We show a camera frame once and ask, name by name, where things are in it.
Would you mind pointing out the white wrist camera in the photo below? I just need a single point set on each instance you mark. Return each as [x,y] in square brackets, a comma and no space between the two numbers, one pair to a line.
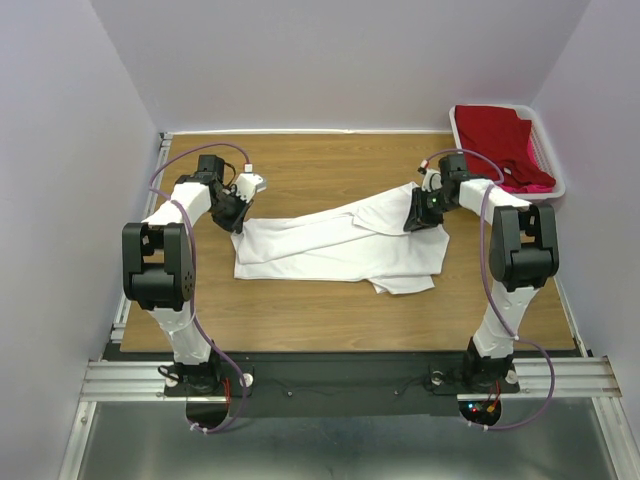
[248,185]
[431,180]

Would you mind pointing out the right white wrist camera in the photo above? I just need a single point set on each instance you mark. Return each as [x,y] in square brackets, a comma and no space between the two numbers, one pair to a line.
[431,180]

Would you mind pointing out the white t shirt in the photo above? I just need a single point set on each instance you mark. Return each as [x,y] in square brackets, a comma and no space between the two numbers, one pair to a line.
[359,241]

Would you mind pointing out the aluminium right rail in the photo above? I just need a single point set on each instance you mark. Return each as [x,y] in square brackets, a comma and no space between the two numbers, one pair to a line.
[573,326]

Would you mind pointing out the white plastic basket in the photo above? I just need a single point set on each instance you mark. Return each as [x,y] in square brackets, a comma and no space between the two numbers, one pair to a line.
[545,156]

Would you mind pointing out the aluminium front rail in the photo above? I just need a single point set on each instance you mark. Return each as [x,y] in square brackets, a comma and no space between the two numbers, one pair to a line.
[589,377]

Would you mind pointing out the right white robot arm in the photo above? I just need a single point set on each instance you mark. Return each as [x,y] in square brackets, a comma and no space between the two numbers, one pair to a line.
[518,255]

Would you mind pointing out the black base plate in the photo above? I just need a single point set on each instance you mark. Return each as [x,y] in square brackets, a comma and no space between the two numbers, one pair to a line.
[280,385]

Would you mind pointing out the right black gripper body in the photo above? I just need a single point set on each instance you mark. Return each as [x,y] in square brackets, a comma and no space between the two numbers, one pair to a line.
[428,207]

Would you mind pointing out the red t shirt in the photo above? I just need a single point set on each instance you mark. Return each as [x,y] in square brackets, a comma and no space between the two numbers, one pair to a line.
[497,133]

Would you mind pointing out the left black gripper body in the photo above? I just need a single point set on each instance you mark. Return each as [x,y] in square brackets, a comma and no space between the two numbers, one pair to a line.
[232,208]

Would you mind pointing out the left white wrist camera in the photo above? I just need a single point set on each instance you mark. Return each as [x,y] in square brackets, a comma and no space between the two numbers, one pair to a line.
[248,185]

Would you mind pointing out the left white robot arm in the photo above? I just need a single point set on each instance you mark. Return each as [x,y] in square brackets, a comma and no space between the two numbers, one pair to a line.
[159,264]

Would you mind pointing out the pink t shirt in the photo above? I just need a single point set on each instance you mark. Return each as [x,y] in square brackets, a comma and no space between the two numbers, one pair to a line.
[534,180]

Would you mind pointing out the aluminium left rail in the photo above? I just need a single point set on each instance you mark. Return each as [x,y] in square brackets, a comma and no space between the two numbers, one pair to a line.
[145,333]

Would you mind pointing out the aluminium rail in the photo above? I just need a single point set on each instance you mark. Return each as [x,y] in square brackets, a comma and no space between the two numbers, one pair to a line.
[573,326]
[145,333]
[589,377]

